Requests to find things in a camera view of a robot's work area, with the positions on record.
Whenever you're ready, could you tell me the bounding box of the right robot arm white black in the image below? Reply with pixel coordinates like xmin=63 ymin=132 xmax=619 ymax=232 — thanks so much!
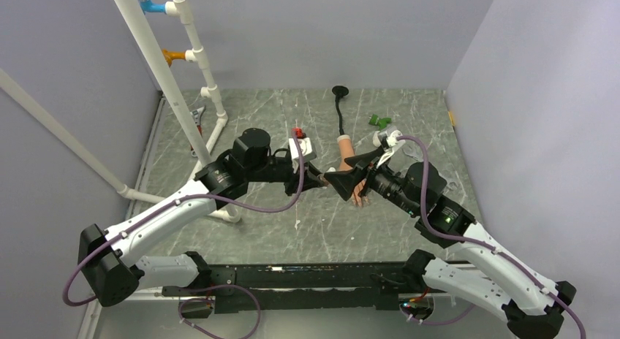
xmin=324 ymin=149 xmax=576 ymax=338

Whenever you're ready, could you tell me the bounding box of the black flexible stand with base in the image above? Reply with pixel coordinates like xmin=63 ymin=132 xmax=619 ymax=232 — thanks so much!
xmin=331 ymin=85 xmax=349 ymax=135

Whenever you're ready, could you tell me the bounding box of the mannequin practice hand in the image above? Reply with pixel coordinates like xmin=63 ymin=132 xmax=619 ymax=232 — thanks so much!
xmin=336 ymin=134 xmax=369 ymax=207

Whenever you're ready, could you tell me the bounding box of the adjustable wrench red handle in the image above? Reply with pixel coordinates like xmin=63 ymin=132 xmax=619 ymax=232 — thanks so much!
xmin=190 ymin=107 xmax=205 ymax=158

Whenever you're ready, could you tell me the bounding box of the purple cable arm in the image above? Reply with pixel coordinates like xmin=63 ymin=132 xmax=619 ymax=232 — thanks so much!
xmin=61 ymin=133 xmax=306 ymax=308
xmin=397 ymin=134 xmax=588 ymax=339

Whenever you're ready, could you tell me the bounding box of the green pipe fitting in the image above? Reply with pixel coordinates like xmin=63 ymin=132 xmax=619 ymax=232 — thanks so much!
xmin=368 ymin=114 xmax=392 ymax=131

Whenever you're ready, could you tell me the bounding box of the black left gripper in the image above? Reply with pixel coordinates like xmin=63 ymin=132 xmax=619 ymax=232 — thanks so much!
xmin=246 ymin=156 xmax=325 ymax=197

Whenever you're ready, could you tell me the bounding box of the white PVC pipe frame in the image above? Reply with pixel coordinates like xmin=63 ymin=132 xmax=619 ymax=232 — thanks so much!
xmin=0 ymin=0 xmax=242 ymax=224

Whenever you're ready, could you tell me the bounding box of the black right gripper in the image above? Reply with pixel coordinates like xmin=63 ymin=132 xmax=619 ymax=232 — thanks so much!
xmin=324 ymin=145 xmax=420 ymax=216

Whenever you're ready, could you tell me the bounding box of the blue pipe fitting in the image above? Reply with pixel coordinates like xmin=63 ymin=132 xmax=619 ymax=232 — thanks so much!
xmin=137 ymin=0 xmax=166 ymax=14

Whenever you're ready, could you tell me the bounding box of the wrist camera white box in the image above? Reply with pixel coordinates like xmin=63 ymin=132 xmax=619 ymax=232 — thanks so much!
xmin=288 ymin=127 xmax=317 ymax=172
xmin=373 ymin=126 xmax=405 ymax=167

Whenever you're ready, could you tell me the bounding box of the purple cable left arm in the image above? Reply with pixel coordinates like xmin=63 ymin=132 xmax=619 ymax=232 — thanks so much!
xmin=61 ymin=133 xmax=306 ymax=308

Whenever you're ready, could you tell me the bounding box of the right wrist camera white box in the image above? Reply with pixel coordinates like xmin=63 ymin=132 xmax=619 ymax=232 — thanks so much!
xmin=373 ymin=126 xmax=405 ymax=167

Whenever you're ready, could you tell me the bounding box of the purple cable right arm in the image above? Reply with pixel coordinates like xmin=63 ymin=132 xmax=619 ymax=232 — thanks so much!
xmin=397 ymin=134 xmax=588 ymax=339

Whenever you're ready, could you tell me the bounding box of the silver combination wrench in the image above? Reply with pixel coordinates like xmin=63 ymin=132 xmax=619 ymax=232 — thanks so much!
xmin=401 ymin=145 xmax=461 ymax=191

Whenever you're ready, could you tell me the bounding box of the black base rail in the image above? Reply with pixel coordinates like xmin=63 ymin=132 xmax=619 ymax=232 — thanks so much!
xmin=162 ymin=262 xmax=430 ymax=314

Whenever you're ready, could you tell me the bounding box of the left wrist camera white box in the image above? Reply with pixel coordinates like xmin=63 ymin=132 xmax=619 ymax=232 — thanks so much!
xmin=288 ymin=127 xmax=317 ymax=172

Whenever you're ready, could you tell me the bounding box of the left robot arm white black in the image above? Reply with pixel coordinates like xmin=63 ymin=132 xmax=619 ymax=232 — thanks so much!
xmin=75 ymin=128 xmax=324 ymax=307

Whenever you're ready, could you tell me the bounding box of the orange pipe fitting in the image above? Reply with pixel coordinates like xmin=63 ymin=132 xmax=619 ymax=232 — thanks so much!
xmin=162 ymin=49 xmax=186 ymax=67

